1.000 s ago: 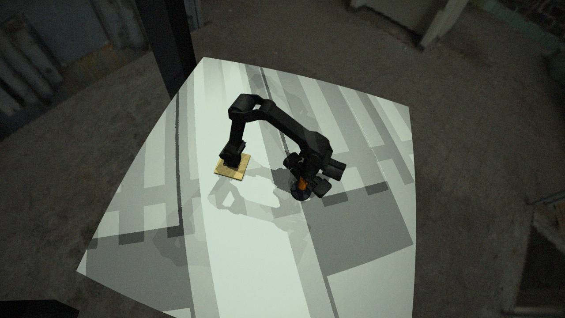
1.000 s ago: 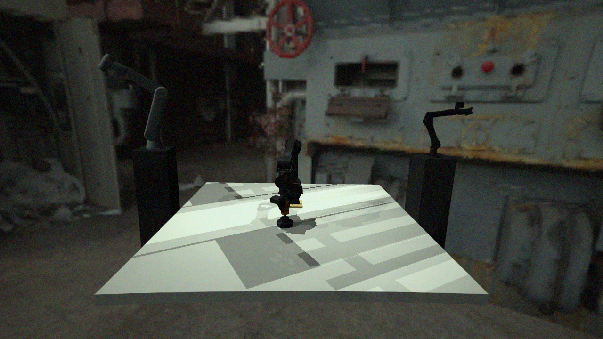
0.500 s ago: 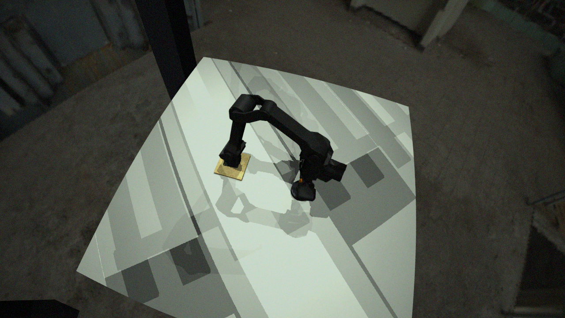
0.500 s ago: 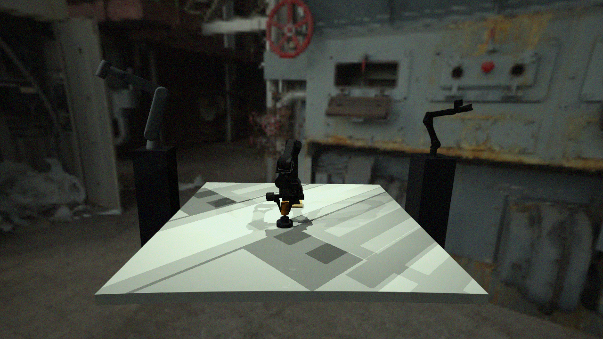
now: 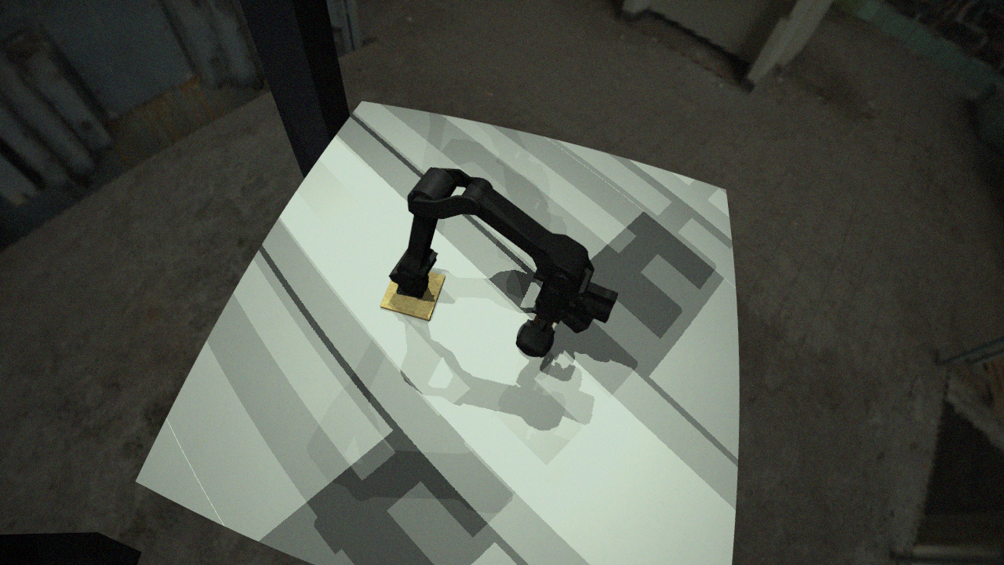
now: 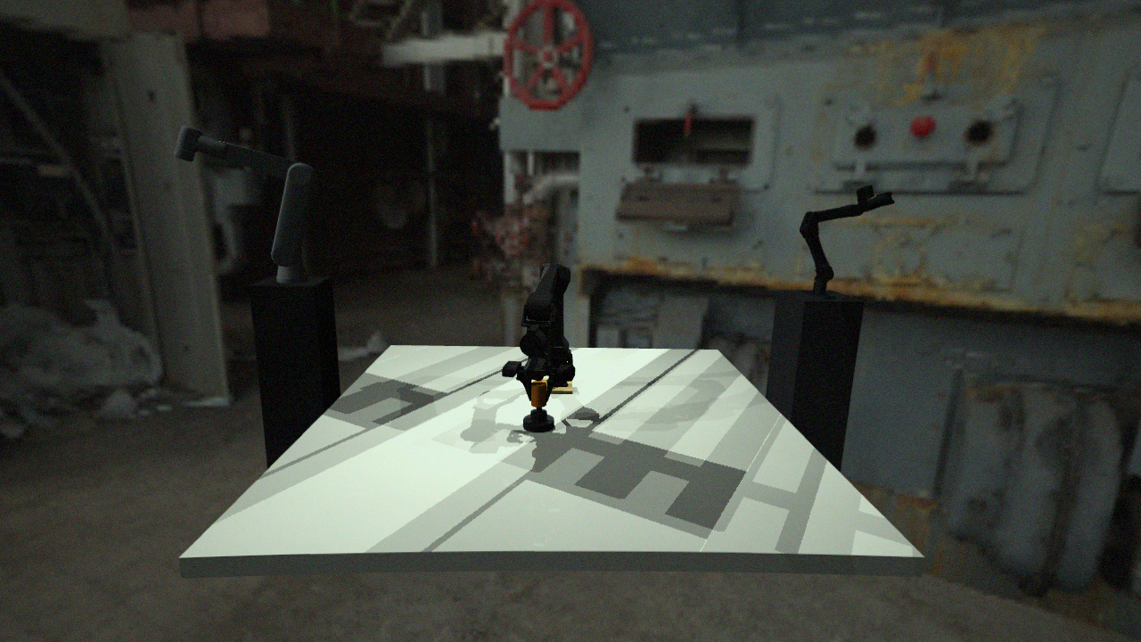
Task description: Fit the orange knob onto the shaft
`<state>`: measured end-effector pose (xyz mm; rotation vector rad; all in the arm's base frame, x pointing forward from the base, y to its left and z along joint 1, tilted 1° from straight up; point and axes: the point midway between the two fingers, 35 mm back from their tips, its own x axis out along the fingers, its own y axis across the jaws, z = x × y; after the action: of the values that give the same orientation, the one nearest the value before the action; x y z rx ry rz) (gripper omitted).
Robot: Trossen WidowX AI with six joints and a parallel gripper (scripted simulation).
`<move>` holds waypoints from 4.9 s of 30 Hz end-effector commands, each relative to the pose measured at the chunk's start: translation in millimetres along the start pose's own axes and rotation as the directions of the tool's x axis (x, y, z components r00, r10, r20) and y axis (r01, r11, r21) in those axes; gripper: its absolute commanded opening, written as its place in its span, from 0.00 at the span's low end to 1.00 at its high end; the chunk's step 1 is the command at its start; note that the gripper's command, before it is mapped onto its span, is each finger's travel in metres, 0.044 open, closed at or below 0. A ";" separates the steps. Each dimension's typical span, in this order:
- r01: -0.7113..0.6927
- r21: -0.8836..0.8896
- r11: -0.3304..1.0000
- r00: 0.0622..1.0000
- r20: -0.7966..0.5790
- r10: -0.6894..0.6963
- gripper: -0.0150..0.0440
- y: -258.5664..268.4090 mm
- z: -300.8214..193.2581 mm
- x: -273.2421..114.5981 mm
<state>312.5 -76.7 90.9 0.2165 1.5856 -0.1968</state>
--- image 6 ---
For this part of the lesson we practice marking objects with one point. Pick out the orange tapered knob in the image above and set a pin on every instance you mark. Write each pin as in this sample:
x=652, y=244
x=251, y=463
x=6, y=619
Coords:
x=538, y=394

